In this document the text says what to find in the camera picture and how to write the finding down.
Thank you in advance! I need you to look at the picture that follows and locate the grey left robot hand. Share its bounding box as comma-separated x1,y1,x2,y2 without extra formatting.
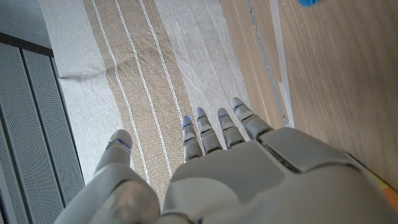
52,96,398,224

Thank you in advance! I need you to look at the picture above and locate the Rubik's cube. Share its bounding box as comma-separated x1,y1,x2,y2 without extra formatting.
362,167,398,206

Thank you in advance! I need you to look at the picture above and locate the clear tape strip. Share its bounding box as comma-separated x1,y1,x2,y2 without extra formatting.
269,0,295,128

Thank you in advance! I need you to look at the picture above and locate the grey tape table outline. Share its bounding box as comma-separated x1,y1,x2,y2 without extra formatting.
245,0,287,125

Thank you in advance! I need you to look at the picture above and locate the beige striped curtain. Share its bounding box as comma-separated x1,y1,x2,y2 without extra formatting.
39,0,259,203

